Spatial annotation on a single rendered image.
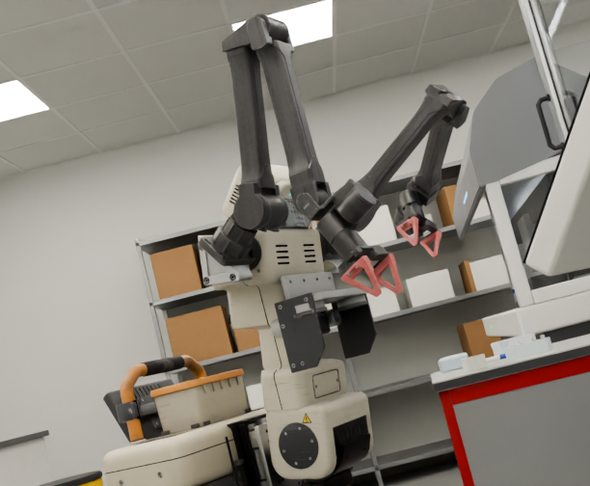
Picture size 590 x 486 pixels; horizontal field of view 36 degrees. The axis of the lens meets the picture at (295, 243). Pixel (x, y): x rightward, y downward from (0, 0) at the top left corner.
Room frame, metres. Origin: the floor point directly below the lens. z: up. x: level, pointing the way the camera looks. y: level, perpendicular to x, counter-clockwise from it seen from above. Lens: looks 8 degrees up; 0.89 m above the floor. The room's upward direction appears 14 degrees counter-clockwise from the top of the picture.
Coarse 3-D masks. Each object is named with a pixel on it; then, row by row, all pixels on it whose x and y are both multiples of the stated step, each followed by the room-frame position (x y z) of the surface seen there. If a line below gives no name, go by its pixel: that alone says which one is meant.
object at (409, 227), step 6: (402, 222) 2.54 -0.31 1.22; (408, 222) 2.53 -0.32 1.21; (414, 222) 2.51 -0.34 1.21; (396, 228) 2.54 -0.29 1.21; (402, 228) 2.54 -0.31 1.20; (408, 228) 2.54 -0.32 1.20; (414, 228) 2.52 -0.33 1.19; (402, 234) 2.54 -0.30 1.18; (408, 234) 2.59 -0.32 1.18; (414, 234) 2.52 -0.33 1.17; (408, 240) 2.53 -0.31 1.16; (414, 240) 2.52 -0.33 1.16; (414, 246) 2.52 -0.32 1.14
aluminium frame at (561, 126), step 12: (528, 0) 2.80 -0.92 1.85; (528, 12) 2.81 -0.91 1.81; (528, 24) 2.83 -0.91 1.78; (528, 36) 2.88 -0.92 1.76; (540, 48) 2.81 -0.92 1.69; (540, 60) 2.82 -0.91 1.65; (540, 72) 2.87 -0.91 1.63; (552, 84) 2.81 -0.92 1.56; (552, 96) 2.81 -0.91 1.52; (552, 108) 2.85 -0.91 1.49; (564, 120) 2.80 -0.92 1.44; (564, 132) 2.81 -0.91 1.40
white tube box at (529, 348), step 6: (528, 342) 2.68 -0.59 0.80; (534, 342) 2.67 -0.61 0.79; (540, 342) 2.67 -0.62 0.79; (546, 342) 2.66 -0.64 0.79; (504, 348) 2.71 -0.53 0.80; (510, 348) 2.70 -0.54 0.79; (516, 348) 2.70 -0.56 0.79; (522, 348) 2.69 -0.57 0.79; (528, 348) 2.68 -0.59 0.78; (534, 348) 2.67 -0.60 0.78; (540, 348) 2.67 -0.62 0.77; (546, 348) 2.66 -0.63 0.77; (552, 348) 2.73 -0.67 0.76; (510, 354) 2.70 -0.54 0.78; (516, 354) 2.70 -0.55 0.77; (522, 354) 2.69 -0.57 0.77; (528, 354) 2.68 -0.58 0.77; (534, 354) 2.68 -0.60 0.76; (510, 360) 2.71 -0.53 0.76
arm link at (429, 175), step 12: (468, 108) 2.30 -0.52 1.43; (444, 120) 2.34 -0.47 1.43; (456, 120) 2.32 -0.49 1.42; (432, 132) 2.41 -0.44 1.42; (444, 132) 2.38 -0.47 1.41; (432, 144) 2.44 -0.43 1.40; (444, 144) 2.45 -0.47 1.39; (432, 156) 2.48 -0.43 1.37; (420, 168) 2.56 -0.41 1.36; (432, 168) 2.52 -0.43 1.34; (420, 180) 2.60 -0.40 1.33; (432, 180) 2.58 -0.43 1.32; (432, 192) 2.63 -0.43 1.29
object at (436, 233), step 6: (426, 222) 2.57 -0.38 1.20; (426, 228) 2.58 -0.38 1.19; (432, 228) 2.59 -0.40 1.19; (432, 234) 2.61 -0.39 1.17; (438, 234) 2.60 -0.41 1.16; (426, 240) 2.62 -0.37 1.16; (432, 240) 2.62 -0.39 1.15; (438, 240) 2.59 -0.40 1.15; (426, 246) 2.61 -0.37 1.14; (438, 246) 2.59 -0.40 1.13; (432, 252) 2.59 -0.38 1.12
